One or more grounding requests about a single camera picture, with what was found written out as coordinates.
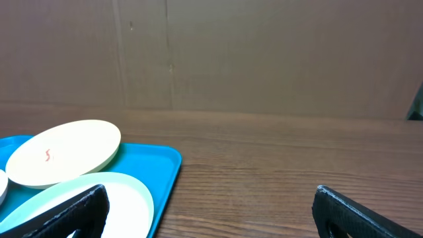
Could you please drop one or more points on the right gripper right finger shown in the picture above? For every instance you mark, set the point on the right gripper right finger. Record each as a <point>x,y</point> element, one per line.
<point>338,216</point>

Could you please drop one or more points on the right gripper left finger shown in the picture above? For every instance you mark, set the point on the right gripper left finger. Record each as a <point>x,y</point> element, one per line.
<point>82,216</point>

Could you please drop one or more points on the white pink plate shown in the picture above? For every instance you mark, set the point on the white pink plate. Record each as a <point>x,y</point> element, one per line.
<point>4,180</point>

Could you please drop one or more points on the light blue plate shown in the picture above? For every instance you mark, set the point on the light blue plate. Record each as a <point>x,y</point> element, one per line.
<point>131,204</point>

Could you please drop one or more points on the yellow-green plate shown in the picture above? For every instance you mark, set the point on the yellow-green plate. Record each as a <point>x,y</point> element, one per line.
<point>63,153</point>

